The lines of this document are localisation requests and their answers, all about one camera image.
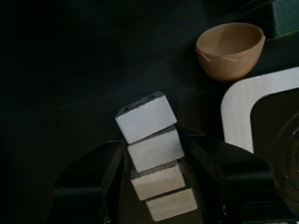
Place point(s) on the white tray with dark pan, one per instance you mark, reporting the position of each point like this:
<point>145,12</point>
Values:
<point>264,116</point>

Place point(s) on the dark green box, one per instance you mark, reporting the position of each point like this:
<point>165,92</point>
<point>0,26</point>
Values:
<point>285,17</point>

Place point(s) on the brown cup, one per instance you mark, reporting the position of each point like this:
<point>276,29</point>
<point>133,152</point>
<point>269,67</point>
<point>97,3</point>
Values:
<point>229,51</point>

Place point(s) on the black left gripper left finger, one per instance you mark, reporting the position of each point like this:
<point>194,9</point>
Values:
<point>86,180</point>

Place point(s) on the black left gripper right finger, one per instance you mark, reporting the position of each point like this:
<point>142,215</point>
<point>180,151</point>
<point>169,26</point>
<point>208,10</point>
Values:
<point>233,175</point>

